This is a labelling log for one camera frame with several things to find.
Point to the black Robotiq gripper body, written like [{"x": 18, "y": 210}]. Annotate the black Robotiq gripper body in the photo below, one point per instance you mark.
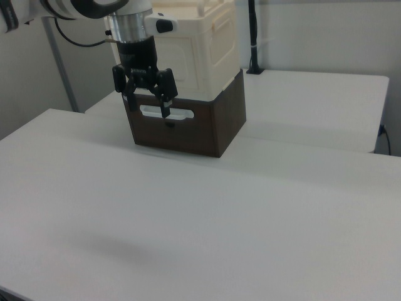
[{"x": 138, "y": 56}]

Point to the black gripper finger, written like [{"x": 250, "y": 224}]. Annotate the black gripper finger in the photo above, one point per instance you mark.
[
  {"x": 119, "y": 78},
  {"x": 166, "y": 84}
]

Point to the cream cabinet door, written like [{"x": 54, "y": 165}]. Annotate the cream cabinet door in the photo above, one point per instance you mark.
[{"x": 185, "y": 62}]

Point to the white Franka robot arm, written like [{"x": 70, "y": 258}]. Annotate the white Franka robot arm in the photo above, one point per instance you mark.
[{"x": 78, "y": 6}]

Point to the small black drawer knob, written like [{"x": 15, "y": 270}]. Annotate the small black drawer knob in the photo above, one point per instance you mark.
[{"x": 170, "y": 125}]

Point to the dark brown drawer box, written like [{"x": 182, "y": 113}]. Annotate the dark brown drawer box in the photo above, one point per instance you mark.
[{"x": 194, "y": 135}]

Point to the grey metal pole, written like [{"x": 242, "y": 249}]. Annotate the grey metal pole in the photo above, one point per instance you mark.
[{"x": 59, "y": 62}]

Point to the cream plastic tray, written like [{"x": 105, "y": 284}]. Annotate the cream plastic tray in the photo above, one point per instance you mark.
[{"x": 219, "y": 47}]

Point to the black pole with clamp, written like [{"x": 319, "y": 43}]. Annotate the black pole with clamp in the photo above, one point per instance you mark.
[{"x": 253, "y": 31}]

